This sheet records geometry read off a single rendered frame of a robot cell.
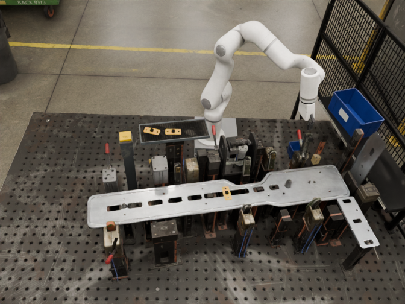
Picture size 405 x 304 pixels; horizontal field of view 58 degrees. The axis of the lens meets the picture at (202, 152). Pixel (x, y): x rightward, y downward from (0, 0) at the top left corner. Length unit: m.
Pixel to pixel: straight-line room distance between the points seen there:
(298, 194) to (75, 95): 2.78
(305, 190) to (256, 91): 2.29
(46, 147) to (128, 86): 1.70
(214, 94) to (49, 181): 1.15
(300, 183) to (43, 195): 1.51
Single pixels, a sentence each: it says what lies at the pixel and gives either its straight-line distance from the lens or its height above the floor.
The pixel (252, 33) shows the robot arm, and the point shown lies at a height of 1.66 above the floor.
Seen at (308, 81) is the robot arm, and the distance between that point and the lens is 1.79.
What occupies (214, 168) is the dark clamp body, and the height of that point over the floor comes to 1.02.
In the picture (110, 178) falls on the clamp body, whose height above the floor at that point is 1.06.
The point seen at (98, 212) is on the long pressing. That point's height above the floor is 1.00.
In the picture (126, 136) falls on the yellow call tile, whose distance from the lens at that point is 1.96.
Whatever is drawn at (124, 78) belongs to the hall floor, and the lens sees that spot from 4.24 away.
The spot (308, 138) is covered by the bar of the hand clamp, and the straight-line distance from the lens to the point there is 2.01.
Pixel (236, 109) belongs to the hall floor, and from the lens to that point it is 3.88.
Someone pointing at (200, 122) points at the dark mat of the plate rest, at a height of 1.16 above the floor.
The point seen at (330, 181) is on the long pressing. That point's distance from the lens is 2.13.
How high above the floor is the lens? 2.57
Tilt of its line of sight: 49 degrees down
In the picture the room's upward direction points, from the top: 5 degrees clockwise
